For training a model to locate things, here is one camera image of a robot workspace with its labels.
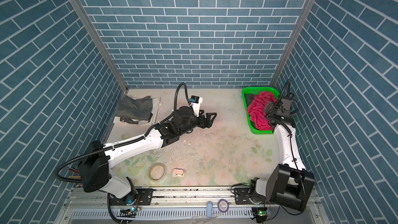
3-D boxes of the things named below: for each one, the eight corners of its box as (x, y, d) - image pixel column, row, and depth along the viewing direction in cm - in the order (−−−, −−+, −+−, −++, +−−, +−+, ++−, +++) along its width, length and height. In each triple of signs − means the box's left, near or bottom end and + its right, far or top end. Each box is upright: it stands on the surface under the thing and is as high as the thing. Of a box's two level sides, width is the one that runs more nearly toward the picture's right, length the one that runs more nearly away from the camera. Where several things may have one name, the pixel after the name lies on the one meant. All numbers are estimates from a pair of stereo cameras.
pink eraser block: (172, 176, 82) (171, 174, 80) (173, 170, 84) (172, 168, 82) (184, 176, 82) (183, 174, 80) (184, 170, 84) (183, 168, 82)
